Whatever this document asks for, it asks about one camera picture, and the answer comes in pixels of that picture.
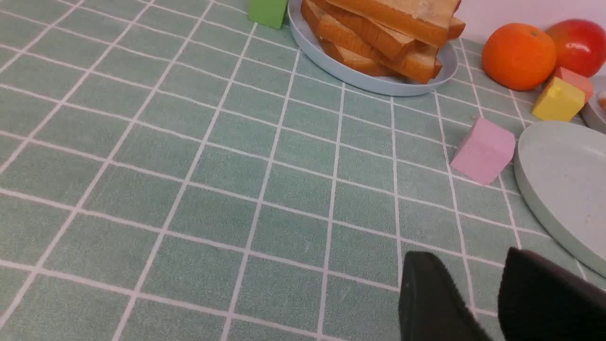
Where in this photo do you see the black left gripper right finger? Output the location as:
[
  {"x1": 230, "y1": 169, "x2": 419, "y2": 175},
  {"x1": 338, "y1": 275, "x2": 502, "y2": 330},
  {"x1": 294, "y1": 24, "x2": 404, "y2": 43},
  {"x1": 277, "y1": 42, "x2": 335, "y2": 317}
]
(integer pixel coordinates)
[{"x1": 498, "y1": 248, "x2": 606, "y2": 341}]

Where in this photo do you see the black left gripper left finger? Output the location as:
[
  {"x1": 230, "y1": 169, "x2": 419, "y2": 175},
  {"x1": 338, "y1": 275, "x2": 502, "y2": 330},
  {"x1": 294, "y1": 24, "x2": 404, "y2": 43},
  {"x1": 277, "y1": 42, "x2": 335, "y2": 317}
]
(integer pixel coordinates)
[{"x1": 398, "y1": 251, "x2": 492, "y2": 341}]

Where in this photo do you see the toast slice sandwich base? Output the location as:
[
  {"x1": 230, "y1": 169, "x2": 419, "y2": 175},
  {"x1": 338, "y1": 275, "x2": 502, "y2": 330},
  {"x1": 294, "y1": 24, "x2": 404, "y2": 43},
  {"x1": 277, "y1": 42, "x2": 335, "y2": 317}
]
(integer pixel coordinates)
[{"x1": 329, "y1": 0, "x2": 466, "y2": 48}]

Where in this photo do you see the toast slice sandwich top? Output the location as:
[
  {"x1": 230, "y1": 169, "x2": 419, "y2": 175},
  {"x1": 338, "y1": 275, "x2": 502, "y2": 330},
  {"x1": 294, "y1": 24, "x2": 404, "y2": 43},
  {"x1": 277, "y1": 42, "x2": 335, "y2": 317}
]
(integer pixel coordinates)
[{"x1": 312, "y1": 0, "x2": 426, "y2": 60}]

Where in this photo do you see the green centre plate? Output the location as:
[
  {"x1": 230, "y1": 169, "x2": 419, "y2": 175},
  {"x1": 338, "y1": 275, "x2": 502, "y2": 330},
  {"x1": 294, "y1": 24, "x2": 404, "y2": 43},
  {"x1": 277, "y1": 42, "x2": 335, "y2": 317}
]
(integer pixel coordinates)
[{"x1": 514, "y1": 121, "x2": 606, "y2": 276}]

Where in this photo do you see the grey egg plate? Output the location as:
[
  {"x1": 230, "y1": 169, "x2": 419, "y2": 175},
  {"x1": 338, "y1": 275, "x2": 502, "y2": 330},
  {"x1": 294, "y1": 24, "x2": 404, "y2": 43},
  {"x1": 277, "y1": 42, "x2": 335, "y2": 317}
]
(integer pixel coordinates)
[{"x1": 580, "y1": 75, "x2": 606, "y2": 134}]

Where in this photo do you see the yellow cube block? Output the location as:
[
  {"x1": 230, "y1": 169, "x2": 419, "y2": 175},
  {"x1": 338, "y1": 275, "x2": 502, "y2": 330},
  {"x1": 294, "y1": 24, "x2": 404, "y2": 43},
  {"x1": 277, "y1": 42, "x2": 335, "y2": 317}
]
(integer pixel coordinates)
[{"x1": 532, "y1": 76, "x2": 585, "y2": 122}]

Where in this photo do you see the salmon pink cube block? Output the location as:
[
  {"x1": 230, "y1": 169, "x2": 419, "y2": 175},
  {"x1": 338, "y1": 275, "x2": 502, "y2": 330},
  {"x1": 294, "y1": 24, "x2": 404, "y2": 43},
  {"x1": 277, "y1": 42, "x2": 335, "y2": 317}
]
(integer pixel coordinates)
[{"x1": 554, "y1": 66, "x2": 594, "y2": 103}]

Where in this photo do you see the orange fruit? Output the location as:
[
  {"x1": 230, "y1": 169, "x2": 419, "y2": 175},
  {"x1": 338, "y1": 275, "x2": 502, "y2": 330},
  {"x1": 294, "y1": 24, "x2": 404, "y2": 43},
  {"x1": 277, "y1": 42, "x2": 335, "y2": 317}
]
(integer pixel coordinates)
[{"x1": 482, "y1": 22, "x2": 557, "y2": 91}]

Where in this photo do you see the lower toast slice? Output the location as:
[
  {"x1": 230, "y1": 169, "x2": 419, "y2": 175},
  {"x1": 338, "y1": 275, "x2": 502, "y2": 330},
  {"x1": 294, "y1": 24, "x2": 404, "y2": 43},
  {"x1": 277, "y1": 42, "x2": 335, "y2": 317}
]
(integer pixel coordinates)
[{"x1": 319, "y1": 39, "x2": 398, "y2": 76}]

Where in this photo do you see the red tomato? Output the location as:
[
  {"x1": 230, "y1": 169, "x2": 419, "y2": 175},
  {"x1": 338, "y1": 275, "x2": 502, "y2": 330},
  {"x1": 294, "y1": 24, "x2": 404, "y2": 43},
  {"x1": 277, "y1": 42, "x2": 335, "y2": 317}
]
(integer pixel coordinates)
[{"x1": 545, "y1": 19, "x2": 606, "y2": 78}]

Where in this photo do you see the toast slice on stack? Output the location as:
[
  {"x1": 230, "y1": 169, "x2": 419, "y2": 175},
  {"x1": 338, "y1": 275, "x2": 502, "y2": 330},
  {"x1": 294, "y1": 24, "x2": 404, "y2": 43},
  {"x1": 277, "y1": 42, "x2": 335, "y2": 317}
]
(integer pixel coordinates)
[{"x1": 301, "y1": 0, "x2": 443, "y2": 85}]

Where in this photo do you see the green checkered tablecloth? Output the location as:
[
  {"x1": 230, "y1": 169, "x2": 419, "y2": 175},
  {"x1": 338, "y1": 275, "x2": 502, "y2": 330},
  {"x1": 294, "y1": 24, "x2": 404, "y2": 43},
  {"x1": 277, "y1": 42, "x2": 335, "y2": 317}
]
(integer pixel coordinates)
[{"x1": 0, "y1": 0, "x2": 605, "y2": 341}]

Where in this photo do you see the light blue bread plate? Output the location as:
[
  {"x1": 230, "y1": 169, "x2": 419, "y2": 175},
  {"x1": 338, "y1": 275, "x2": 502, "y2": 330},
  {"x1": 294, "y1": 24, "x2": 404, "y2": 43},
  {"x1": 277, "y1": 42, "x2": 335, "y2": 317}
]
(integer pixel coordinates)
[{"x1": 286, "y1": 0, "x2": 458, "y2": 97}]

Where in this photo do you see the green cube block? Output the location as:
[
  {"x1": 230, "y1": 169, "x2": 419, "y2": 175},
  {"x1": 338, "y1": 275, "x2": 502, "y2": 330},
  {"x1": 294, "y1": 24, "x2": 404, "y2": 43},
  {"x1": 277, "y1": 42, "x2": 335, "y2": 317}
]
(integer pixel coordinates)
[{"x1": 247, "y1": 0, "x2": 289, "y2": 30}]

